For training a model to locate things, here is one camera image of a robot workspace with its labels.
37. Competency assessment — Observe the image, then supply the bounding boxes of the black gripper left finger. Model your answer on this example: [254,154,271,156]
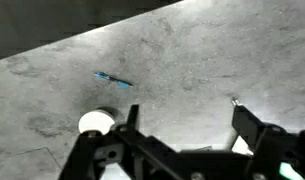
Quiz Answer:
[57,104,185,180]

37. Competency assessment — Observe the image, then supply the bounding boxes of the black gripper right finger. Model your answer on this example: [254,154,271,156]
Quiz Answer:
[231,97,305,180]

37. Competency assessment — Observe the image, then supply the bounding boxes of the white bowl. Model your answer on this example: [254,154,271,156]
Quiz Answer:
[78,109,117,136]

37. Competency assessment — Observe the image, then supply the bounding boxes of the blue pen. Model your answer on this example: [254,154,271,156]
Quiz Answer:
[93,71,134,88]

